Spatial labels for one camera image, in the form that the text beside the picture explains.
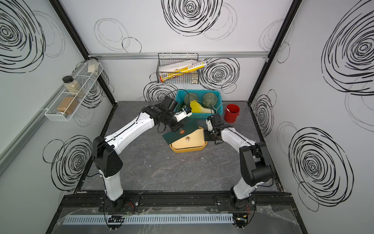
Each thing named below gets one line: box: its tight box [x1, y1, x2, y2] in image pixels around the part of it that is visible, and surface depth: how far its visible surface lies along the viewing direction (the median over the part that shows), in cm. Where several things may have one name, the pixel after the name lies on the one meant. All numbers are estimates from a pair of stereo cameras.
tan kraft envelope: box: [171, 127, 206, 150], surface depth 95 cm
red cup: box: [224, 103, 241, 124], surface depth 104 cm
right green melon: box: [202, 92, 218, 109], surface depth 111 cm
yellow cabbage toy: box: [189, 99, 215, 114], surface depth 107 cm
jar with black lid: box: [62, 75, 84, 98], surface depth 72 cm
